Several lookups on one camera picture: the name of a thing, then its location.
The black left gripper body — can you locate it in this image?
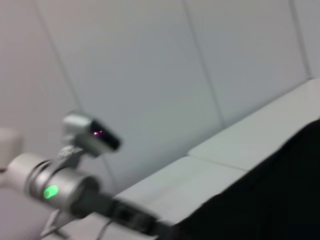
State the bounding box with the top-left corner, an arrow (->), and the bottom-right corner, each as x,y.
79,186 -> 177,237

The black t-shirt with white print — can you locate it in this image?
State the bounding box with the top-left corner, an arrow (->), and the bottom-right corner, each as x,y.
171,119 -> 320,240

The left arm cable with plug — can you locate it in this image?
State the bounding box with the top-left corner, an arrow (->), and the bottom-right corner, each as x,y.
96,217 -> 115,240

